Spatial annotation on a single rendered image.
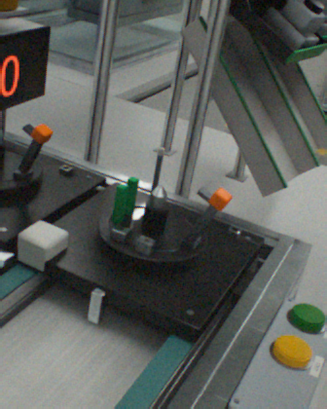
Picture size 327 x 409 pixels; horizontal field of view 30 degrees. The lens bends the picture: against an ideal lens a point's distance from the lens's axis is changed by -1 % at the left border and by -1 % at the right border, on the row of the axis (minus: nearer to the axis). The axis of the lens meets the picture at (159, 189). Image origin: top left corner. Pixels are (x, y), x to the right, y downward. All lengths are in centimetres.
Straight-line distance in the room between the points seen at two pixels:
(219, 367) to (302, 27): 48
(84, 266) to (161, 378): 17
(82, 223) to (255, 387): 32
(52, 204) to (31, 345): 23
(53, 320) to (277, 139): 50
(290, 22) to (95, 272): 45
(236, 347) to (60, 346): 19
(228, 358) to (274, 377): 5
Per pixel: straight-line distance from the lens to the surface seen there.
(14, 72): 58
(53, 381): 66
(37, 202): 84
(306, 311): 74
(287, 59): 87
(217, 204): 71
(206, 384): 63
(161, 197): 74
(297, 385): 65
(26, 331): 71
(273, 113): 103
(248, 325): 72
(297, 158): 103
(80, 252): 75
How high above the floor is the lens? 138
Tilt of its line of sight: 26 degrees down
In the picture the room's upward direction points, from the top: 11 degrees clockwise
